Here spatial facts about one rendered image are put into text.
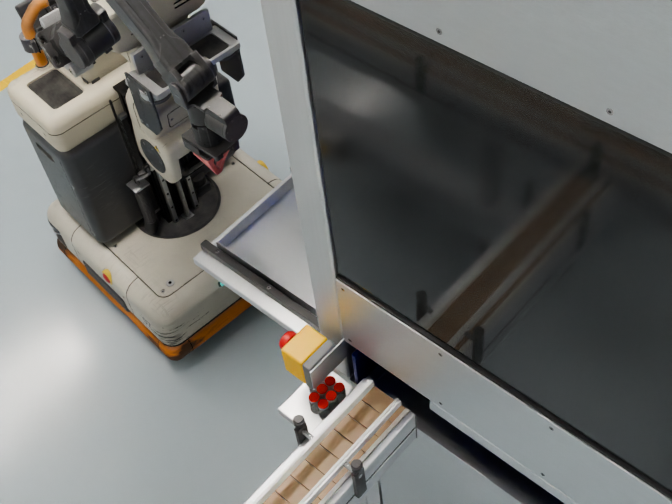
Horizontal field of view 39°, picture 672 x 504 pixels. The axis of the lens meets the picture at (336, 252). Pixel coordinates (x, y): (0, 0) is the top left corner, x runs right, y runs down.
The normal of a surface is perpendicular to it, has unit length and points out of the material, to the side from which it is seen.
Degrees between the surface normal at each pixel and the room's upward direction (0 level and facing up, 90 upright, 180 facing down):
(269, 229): 0
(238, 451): 0
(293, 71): 90
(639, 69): 90
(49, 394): 0
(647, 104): 90
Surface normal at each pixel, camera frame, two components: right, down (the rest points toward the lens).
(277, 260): -0.09, -0.62
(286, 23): -0.66, 0.62
